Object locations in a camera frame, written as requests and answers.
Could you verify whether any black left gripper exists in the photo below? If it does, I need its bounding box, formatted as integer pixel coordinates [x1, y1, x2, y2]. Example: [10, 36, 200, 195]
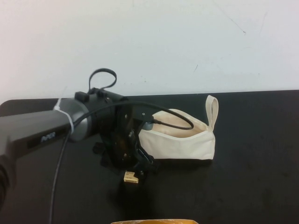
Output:
[93, 103, 160, 176]

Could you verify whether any beige eraser with sleeve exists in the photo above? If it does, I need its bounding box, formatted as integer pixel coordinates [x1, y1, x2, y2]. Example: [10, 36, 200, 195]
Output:
[123, 171, 140, 185]

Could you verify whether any cream fabric pencil case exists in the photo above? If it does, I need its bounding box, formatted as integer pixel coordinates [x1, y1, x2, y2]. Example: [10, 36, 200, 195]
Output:
[137, 94, 219, 162]

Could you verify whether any yellow flat object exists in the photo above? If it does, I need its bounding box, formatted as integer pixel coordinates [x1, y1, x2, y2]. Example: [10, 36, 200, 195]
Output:
[112, 219, 199, 224]

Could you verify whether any black table mat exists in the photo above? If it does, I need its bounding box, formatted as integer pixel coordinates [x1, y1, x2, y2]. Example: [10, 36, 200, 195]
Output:
[0, 89, 299, 224]

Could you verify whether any long black camera cable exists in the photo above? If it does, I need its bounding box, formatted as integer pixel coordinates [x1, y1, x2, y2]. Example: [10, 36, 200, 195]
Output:
[48, 101, 195, 224]

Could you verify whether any white cable tie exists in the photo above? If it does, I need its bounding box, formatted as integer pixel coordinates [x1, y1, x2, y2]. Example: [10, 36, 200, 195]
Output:
[53, 98, 75, 133]

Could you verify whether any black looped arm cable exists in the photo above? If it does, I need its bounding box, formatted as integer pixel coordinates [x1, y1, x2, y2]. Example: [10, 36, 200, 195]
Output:
[88, 67, 117, 91]

